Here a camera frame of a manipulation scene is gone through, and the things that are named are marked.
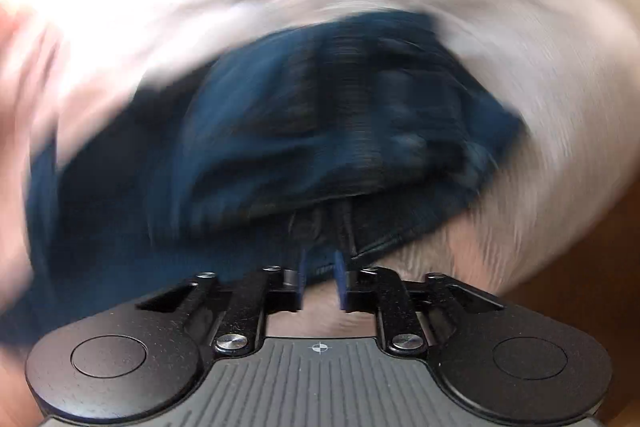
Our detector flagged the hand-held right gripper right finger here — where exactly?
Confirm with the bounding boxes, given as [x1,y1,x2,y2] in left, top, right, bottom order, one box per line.
[333,251,506,353]

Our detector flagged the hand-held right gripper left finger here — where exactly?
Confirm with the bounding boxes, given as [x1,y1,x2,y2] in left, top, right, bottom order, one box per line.
[135,249,306,354]

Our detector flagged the dark blue jeans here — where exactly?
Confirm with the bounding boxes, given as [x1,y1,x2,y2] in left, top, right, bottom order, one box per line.
[0,9,527,349]

